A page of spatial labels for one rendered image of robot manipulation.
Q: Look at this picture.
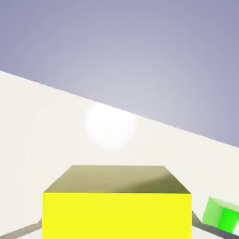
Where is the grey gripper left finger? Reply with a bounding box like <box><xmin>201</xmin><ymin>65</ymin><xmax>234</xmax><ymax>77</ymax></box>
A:
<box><xmin>0</xmin><ymin>218</ymin><xmax>43</xmax><ymax>239</ymax></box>

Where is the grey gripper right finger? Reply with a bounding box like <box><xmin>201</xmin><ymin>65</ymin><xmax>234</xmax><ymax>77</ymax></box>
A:
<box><xmin>191</xmin><ymin>211</ymin><xmax>239</xmax><ymax>239</ymax></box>

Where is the small green cube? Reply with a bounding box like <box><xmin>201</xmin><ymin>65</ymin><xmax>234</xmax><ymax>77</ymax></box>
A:
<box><xmin>202</xmin><ymin>196</ymin><xmax>239</xmax><ymax>234</ymax></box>

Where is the small yellow cube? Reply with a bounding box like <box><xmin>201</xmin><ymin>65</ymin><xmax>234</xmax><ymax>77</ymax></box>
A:
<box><xmin>42</xmin><ymin>165</ymin><xmax>192</xmax><ymax>239</ymax></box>

